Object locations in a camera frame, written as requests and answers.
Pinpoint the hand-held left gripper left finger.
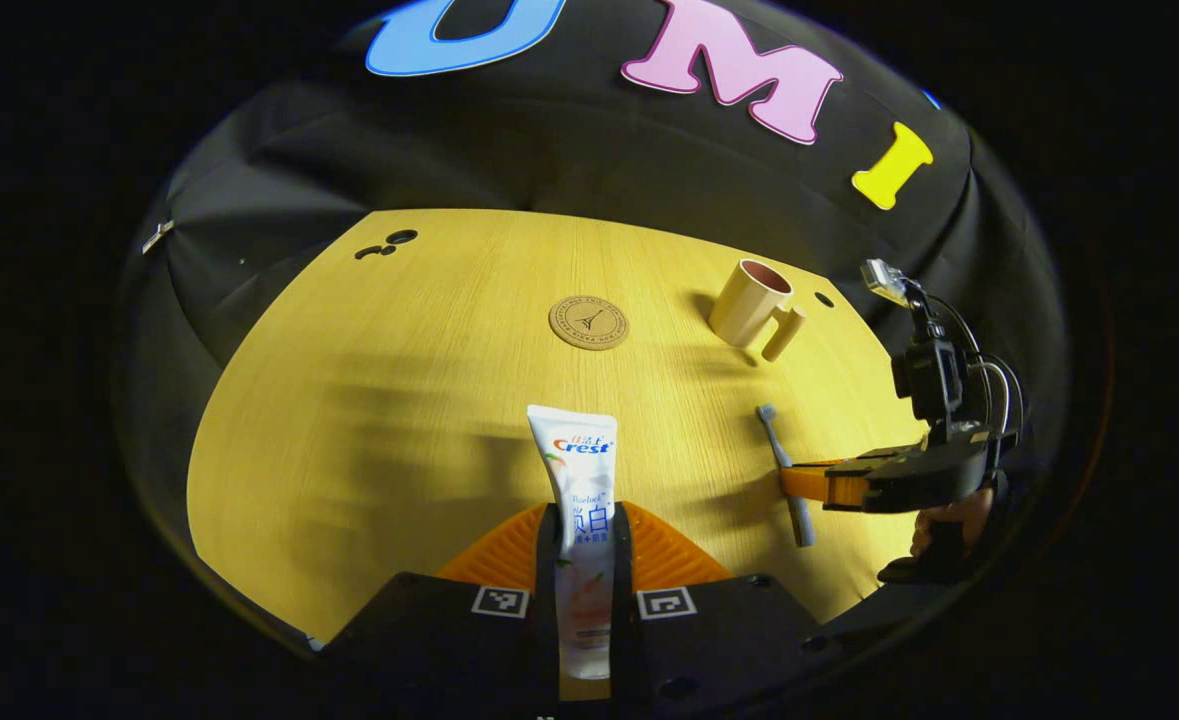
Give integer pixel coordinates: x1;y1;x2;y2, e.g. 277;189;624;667
319;502;561;703

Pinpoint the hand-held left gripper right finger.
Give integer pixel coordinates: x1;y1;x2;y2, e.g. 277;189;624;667
611;502;822;707

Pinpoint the pale toothbrush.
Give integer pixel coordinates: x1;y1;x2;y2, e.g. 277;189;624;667
755;403;817;549

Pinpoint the white toothpaste tube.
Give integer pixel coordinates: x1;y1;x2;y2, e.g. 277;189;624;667
526;404;619;681

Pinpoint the beige cup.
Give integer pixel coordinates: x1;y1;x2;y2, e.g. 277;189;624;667
707;258;808;363

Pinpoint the round cork coaster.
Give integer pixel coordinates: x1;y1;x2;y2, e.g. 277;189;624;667
548;295;631;352

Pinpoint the black backdrop cloth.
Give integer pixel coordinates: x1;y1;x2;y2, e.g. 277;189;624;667
114;0;1072;641

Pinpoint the black cable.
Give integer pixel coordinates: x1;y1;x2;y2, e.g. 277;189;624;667
923;293;992;421

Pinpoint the grey cable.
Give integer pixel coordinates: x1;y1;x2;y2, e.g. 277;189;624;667
977;353;1027;438

